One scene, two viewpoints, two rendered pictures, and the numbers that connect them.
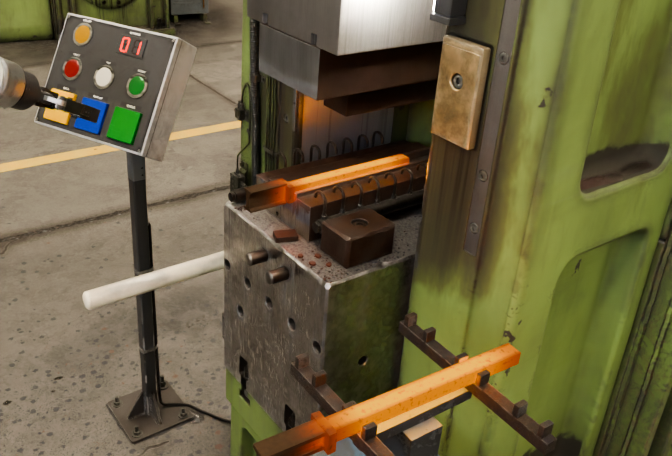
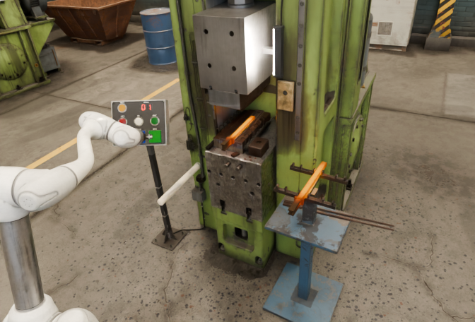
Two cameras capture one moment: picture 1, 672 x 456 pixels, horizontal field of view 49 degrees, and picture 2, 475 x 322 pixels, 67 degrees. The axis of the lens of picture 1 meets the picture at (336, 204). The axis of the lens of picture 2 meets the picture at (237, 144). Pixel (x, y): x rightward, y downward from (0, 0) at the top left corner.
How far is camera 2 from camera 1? 0.93 m
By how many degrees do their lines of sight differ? 19
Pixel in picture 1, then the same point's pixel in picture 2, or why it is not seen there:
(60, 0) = not seen: outside the picture
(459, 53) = (284, 85)
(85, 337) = (123, 224)
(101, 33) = (130, 105)
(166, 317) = (148, 204)
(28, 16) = not seen: outside the picture
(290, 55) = (225, 97)
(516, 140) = (307, 105)
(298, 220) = (237, 148)
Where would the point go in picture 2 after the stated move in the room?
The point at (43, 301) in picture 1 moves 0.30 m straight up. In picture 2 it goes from (93, 218) to (83, 191)
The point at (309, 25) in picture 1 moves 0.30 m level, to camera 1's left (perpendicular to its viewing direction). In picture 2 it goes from (233, 87) to (179, 99)
